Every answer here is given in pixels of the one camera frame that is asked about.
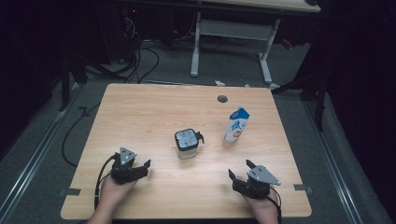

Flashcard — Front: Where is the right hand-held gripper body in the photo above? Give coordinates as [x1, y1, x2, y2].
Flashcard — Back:
[233, 165, 282, 200]

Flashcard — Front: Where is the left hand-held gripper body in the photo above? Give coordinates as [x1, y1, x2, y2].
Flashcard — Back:
[110, 147, 142, 185]

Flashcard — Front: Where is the blue and white milk carton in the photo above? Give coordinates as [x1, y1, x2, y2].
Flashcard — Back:
[222, 106, 250, 147]

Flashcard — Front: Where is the glass jar with black lid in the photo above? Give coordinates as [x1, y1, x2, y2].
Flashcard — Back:
[174, 128, 205, 161]

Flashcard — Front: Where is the person's left hand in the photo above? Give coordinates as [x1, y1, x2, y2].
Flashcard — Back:
[98, 178, 137, 213]

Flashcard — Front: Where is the person's right hand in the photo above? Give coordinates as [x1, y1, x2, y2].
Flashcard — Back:
[244, 190, 279, 218]

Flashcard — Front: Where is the black metal stand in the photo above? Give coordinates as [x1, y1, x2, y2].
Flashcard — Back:
[59, 55, 88, 112]
[270, 71, 328, 132]

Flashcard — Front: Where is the white-framed desk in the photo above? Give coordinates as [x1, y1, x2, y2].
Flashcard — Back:
[190, 0, 321, 91]

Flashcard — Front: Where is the left hand-held gripper cable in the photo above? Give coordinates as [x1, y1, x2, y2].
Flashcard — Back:
[93, 153, 120, 211]

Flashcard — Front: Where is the hand-held gripper cable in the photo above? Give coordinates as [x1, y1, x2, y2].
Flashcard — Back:
[264, 186, 283, 224]
[93, 153, 120, 211]

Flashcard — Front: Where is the right hand-held gripper cable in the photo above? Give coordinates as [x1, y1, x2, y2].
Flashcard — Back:
[264, 186, 283, 224]

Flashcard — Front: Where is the black floor cable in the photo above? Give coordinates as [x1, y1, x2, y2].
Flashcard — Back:
[61, 102, 102, 168]

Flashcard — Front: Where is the metal floor rail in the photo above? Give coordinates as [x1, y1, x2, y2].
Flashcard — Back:
[0, 82, 83, 218]
[303, 101, 363, 224]

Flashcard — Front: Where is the bundle of black cables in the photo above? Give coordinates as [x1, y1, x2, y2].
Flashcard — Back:
[83, 15, 161, 84]

